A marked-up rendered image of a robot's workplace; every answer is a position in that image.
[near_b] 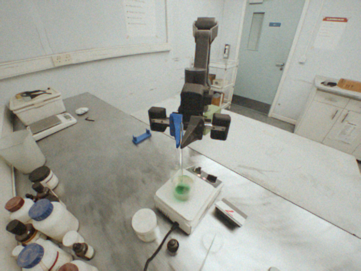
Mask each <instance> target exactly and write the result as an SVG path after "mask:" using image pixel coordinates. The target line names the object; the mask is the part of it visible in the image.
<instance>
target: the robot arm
mask: <svg viewBox="0 0 361 271"><path fill-rule="evenodd" d="M218 28H219V20H215V17H198V18H197V20H195V21H194V22H193V24H192V30H193V37H194V42H195V43H196V47H195V55H194V66H193V68H188V67H187V68H185V69H184V85H183V88H182V91H181V93H180V106H179V107H178V109H177V111H178V112H172V113H171V114H170V115H169V117H167V114H166V108H163V107H156V106H152V107H151V108H150V109H149V110H148V116H149V123H150V129H151V131H156V132H165V130H166V129H167V127H170V135H171V136H172V137H174V138H175V141H176V148H179V147H180V149H183V148H184V147H186V146H187V145H189V144H190V143H192V142H195V141H197V140H202V138H203V131H204V129H210V130H211V132H210V138H211V139H214V140H222V141H225V140H227V136H228V132H229V127H230V123H231V117H230V115H228V114H223V113H214V114H213V119H212V122H211V119H210V118H204V117H202V116H203V115H204V113H206V112H208V111H210V109H209V108H208V105H211V102H212V100H213V94H214V91H213V88H211V86H212V83H211V81H210V80H209V69H210V55H211V44H212V42H213V41H214V39H215V38H216V37H217V36H218ZM180 123H183V130H184V131H185V133H184V135H183V138H182V141H181V144H180Z"/></svg>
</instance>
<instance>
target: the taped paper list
mask: <svg viewBox="0 0 361 271"><path fill-rule="evenodd" d="M360 132H361V125H359V124H356V123H352V122H350V121H348V120H346V123H345V124H344V125H343V127H342V128H341V130H340V131H339V133H338V134H337V135H336V137H335V139H338V140H341V141H344V142H347V143H349V144H351V143H352V142H353V140H354V139H355V138H356V136H358V134H359V133H360Z"/></svg>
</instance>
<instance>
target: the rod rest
mask: <svg viewBox="0 0 361 271"><path fill-rule="evenodd" d="M150 136H151V133H150V130H148V129H147V128H146V133H144V134H142V135H140V136H138V137H135V136H134V135H133V139H132V142H134V143H135V144H137V143H139V142H141V141H143V140H144V139H146V138H148V137H150Z"/></svg>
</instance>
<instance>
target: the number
mask: <svg viewBox="0 0 361 271"><path fill-rule="evenodd" d="M217 205H218V206H219V207H221V208H222V209H223V210H225V211H226V212H227V213H228V214H229V215H231V216H232V217H233V218H234V219H236V220H237V221H238V222H239V223H241V224H242V223H243V222H244V219H243V218H242V217H241V216H239V215H238V214H237V213H236V212H234V211H233V210H232V209H231V208H229V207H228V206H227V205H225V204H224V203H223V202H219V203H217Z"/></svg>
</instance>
